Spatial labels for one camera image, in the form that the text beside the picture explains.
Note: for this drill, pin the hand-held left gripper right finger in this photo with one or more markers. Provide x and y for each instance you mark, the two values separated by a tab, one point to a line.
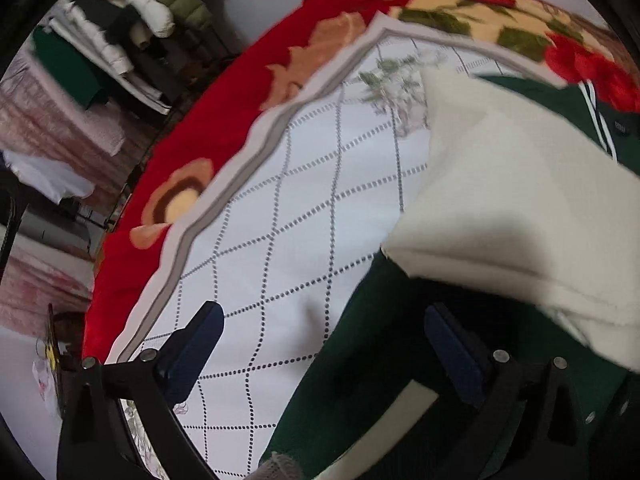
455	355

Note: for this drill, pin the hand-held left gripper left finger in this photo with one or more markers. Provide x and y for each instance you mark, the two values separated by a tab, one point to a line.
192	355

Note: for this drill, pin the green white striped jacket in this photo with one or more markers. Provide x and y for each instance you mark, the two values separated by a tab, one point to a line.
500	185

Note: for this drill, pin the pile of folded clothes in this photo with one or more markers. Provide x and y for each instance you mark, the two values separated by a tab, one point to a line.
165	5

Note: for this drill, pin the white quilted floral bedsheet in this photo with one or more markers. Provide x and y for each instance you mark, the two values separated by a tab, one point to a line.
300	235

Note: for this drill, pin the white cloth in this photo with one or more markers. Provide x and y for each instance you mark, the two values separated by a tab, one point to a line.
45	177

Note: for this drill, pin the red floral blanket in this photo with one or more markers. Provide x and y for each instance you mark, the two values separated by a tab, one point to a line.
225	125

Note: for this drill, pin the pink patterned bedcover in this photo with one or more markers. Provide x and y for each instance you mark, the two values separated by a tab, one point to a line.
45	125

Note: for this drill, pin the green folded garment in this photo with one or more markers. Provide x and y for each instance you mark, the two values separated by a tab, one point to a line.
65	67

